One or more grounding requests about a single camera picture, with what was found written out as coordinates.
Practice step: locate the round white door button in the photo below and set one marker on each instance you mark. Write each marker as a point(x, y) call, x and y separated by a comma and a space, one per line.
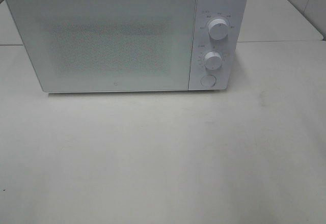
point(208, 81)

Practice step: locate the white microwave door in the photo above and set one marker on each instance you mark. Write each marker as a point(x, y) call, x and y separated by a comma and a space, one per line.
point(107, 45)

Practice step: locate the white microwave oven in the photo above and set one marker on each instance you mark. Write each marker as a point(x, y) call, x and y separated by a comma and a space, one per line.
point(129, 45)

